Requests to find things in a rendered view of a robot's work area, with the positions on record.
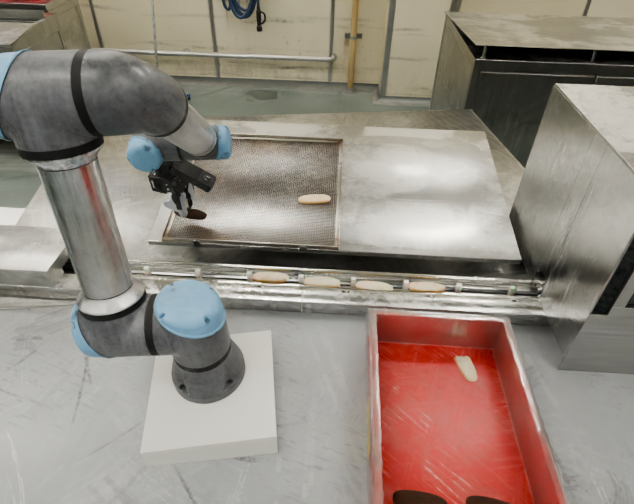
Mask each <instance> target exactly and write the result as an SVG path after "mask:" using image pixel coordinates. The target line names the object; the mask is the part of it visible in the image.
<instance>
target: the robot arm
mask: <svg viewBox="0 0 634 504"><path fill-rule="evenodd" d="M119 135H132V136H131V138H130V139H129V142H128V147H127V153H126V155H127V159H128V161H129V163H130V164H131V165H132V166H133V167H134V168H136V169H138V170H140V171H143V172H150V174H149V175H148V179H149V182H150V185H151V188H152V191H156V192H160V193H164V194H167V193H168V192H170V195H169V197H170V200H167V201H164V206H165V207H166V208H169V209H171V210H174V211H176V212H178V213H179V214H180V216H181V217H183V218H186V216H187V214H188V212H187V206H186V205H185V197H186V198H187V200H188V205H189V208H192V206H193V204H194V186H196V187H198V188H200V189H202V190H203V191H205V192H210V191H211V189H212V188H213V186H214V183H215V181H216V176H214V175H212V174H210V173H208V172H207V171H205V170H203V169H201V168H199V167H198V166H196V165H194V164H192V163H190V162H188V161H192V160H215V161H217V160H220V159H228V158H229V157H230V156H231V152H232V141H231V134H230V130H229V128H228V127H227V126H226V125H217V124H214V125H210V124H209V123H208V122H207V121H206V120H205V119H204V118H203V117H202V116H201V115H200V114H199V113H198V112H197V111H196V110H195V109H194V108H193V107H192V106H191V105H190V104H189V103H188V98H187V95H186V93H185V91H184V90H183V88H182V87H181V86H180V85H179V84H178V83H177V82H176V81H175V80H174V79H173V78H172V77H171V76H169V75H168V74H167V73H165V72H164V71H162V70H161V69H159V68H157V67H156V66H154V65H152V64H150V63H148V62H146V61H144V60H142V59H140V58H137V57H135V56H132V55H130V54H127V53H124V52H120V51H116V50H110V49H103V48H93V49H72V50H40V51H32V50H29V49H23V50H20V51H18V52H6V53H0V138H1V139H4V140H6V141H14V143H15V146H16V149H17V151H18V154H19V156H20V158H21V159H22V160H24V161H26V162H28V163H30V164H32V165H34V166H36V168H37V171H38V174H39V177H40V179H41V182H42V185H43V187H44V190H45V193H46V196H47V198H48V201H49V204H50V206H51V209H52V212H53V214H54V217H55V220H56V223H57V225H58V228H59V231H60V233H61V236H62V239H63V242H64V244H65V247H66V250H67V252H68V255H69V258H70V260H71V263H72V266H73V269H74V271H75V274H76V277H77V279H78V282H79V285H80V288H81V290H82V291H81V292H80V293H79V295H78V297H77V300H76V303H75V304H74V306H73V309H72V312H71V317H70V322H71V323H72V327H71V333H72V337H73V339H74V342H75V344H76V345H77V347H78V348H79V349H80V351H81V352H83V353H84V354H86V355H88V356H90V357H102V358H107V359H111V358H116V357H134V356H165V355H172V356H173V363H172V370H171V375H172V381H173V384H174V386H175V388H176V390H177V392H178V393H179V395H180V396H182V397H183V398H184V399H186V400H187V401H190V402H193V403H197V404H209V403H214V402H217V401H220V400H222V399H224V398H226V397H228V396H229V395H231V394H232V393H233V392H234V391H235V390H236V389H237V388H238V387H239V385H240V384H241V382H242V380H243V378H244V375H245V368H246V367H245V360H244V356H243V353H242V351H241V349H240V348H239V347H238V345H237V344H236V343H235V342H234V341H233V340H232V339H231V338H230V333H229V329H228V325H227V321H226V312H225V308H224V306H223V304H222V302H221V299H220V297H219V295H218V293H217V292H216V291H215V290H214V289H213V288H212V287H211V286H209V285H208V284H206V283H203V282H201V281H196V280H181V281H176V282H173V283H172V285H171V286H169V285H167V286H165V287H164V288H163V289H162V290H161V291H160V292H159V293H158V294H147V293H146V289H145V286H144V283H143V282H142V280H141V279H139V278H138V277H135V276H132V273H131V269H130V266H129V262H128V259H127V255H126V252H125V249H124V245H123V242H122V238H121V235H120V231H119V228H118V225H117V221H116V218H115V214H114V211H113V207H112V204H111V200H110V197H109V194H108V190H107V187H106V183H105V180H104V176H103V173H102V169H101V166H100V163H99V159H98V156H97V154H98V152H99V151H100V150H101V148H102V147H103V145H104V138H103V137H104V136H119ZM153 171H155V172H153ZM152 172H153V173H152ZM151 181H153V183H154V186H155V188H154V187H153V185H152V182H151Z"/></svg>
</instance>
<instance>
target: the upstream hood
mask: <svg viewBox="0 0 634 504"><path fill-rule="evenodd" d="M68 259H69V255H68V252H67V250H66V247H65V244H64V242H63V239H62V236H61V233H60V231H59V228H50V227H31V226H11V225H0V284H6V285H24V286H41V287H54V286H55V285H56V283H57V282H58V281H59V279H60V278H61V276H62V275H63V274H64V271H63V269H62V267H63V266H64V264H65V263H66V261H67V260H68Z"/></svg>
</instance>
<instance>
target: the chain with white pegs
mask: <svg viewBox="0 0 634 504"><path fill-rule="evenodd" d="M143 270H144V273H132V274H139V275H158V276H176V277H194V278H212V279H230V280H249V281H255V280H254V279H253V278H252V272H250V271H247V279H239V278H221V277H203V276H202V275H201V270H200V269H195V276H185V275H166V274H151V271H150V267H149V266H144V268H143ZM285 283H303V284H304V274H299V282H294V281H285ZM340 286H356V277H351V285H349V284H343V285H342V284H340ZM408 286H409V280H404V282H403V287H399V288H398V287H393V288H394V289H409V288H408ZM461 289H462V283H457V284H456V288H455V290H445V291H449V292H467V293H485V294H503V295H522V296H538V295H531V294H514V293H515V291H516V287H515V286H510V288H509V290H508V293H495V292H494V293H493V292H476V291H475V292H474V291H461Z"/></svg>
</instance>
